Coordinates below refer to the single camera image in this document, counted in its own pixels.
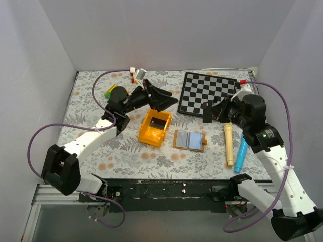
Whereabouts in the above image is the purple cable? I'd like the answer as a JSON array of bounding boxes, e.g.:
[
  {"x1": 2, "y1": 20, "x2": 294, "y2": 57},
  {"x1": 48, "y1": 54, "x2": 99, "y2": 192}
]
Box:
[
  {"x1": 27, "y1": 67, "x2": 137, "y2": 228},
  {"x1": 222, "y1": 80, "x2": 295, "y2": 233}
]

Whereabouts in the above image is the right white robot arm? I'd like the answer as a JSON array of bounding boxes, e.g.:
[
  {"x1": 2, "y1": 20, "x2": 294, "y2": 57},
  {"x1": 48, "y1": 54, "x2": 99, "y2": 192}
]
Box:
[{"x1": 203, "y1": 94, "x2": 322, "y2": 241}]

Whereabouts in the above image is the black white chessboard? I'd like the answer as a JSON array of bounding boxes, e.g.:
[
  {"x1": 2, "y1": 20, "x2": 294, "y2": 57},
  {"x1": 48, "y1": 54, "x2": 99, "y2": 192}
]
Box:
[{"x1": 177, "y1": 72, "x2": 237, "y2": 117}]

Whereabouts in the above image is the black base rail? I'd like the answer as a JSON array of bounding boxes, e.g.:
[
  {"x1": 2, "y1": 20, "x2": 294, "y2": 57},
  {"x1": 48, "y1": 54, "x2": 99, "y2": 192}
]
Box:
[{"x1": 75, "y1": 178, "x2": 258, "y2": 214}]

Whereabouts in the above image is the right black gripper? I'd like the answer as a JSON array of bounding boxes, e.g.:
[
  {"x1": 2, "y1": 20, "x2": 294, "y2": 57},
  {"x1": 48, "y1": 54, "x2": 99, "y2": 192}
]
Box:
[{"x1": 208, "y1": 95, "x2": 249, "y2": 130}]

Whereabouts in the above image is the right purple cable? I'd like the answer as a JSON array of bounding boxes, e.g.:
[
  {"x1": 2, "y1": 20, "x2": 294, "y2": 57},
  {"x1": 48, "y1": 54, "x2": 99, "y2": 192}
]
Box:
[{"x1": 222, "y1": 80, "x2": 295, "y2": 233}]

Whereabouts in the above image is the orange toy car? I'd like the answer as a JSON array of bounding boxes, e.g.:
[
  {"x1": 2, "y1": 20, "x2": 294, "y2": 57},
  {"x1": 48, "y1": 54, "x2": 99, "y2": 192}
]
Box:
[{"x1": 130, "y1": 73, "x2": 142, "y2": 85}]

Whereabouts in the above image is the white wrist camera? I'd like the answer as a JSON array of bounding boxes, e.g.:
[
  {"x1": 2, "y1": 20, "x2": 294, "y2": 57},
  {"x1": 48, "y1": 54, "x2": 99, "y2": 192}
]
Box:
[
  {"x1": 235, "y1": 80, "x2": 253, "y2": 100},
  {"x1": 134, "y1": 68, "x2": 147, "y2": 82}
]

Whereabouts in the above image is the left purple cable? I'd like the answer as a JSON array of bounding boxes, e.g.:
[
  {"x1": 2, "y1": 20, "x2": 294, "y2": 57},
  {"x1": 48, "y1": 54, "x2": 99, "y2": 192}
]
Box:
[{"x1": 27, "y1": 67, "x2": 137, "y2": 228}]

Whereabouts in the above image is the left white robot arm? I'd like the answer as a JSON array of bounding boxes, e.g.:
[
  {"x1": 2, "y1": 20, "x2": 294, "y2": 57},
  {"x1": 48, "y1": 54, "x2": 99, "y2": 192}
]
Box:
[{"x1": 41, "y1": 79, "x2": 178, "y2": 202}]

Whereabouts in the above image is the beige toy microphone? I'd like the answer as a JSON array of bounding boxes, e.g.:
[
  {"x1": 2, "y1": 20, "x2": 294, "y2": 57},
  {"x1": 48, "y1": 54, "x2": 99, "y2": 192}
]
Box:
[{"x1": 224, "y1": 122, "x2": 234, "y2": 167}]

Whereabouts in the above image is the yellow green toy block house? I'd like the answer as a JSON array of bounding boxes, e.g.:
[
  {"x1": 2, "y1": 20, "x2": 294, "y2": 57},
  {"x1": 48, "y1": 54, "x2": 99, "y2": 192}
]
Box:
[{"x1": 104, "y1": 84, "x2": 117, "y2": 99}]

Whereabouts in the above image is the floral table mat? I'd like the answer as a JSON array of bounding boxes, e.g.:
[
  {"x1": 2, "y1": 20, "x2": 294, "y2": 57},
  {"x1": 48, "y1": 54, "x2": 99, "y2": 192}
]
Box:
[{"x1": 49, "y1": 70, "x2": 278, "y2": 181}]

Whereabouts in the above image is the yellow plastic bin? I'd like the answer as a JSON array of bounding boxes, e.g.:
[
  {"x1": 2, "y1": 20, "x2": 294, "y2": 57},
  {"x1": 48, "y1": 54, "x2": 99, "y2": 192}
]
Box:
[{"x1": 138, "y1": 109, "x2": 172, "y2": 148}]

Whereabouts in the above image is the tan leather card holder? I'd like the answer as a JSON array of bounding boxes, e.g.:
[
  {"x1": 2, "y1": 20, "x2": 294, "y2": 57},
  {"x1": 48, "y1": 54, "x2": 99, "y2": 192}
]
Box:
[{"x1": 173, "y1": 130, "x2": 207, "y2": 152}]

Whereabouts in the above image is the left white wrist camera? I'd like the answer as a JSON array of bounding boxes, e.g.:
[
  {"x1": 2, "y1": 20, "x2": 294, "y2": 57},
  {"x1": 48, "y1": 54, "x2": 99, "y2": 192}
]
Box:
[{"x1": 134, "y1": 68, "x2": 147, "y2": 82}]

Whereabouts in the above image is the dark credit card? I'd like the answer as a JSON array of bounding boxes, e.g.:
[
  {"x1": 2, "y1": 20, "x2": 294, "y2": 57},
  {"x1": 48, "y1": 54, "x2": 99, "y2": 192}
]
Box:
[
  {"x1": 149, "y1": 117, "x2": 166, "y2": 130},
  {"x1": 202, "y1": 101, "x2": 212, "y2": 123}
]

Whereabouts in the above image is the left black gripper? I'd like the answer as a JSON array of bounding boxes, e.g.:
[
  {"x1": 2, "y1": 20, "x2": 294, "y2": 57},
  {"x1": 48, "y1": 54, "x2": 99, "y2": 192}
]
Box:
[{"x1": 123, "y1": 80, "x2": 179, "y2": 115}]

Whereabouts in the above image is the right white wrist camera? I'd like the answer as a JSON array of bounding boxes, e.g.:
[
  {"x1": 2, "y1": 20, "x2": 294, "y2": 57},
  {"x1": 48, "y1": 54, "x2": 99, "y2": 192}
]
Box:
[{"x1": 235, "y1": 80, "x2": 253, "y2": 100}]

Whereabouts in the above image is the blue toy microphone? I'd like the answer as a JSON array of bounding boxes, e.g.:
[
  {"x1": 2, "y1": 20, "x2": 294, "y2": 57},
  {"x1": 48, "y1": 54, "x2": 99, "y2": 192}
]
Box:
[{"x1": 234, "y1": 135, "x2": 248, "y2": 174}]

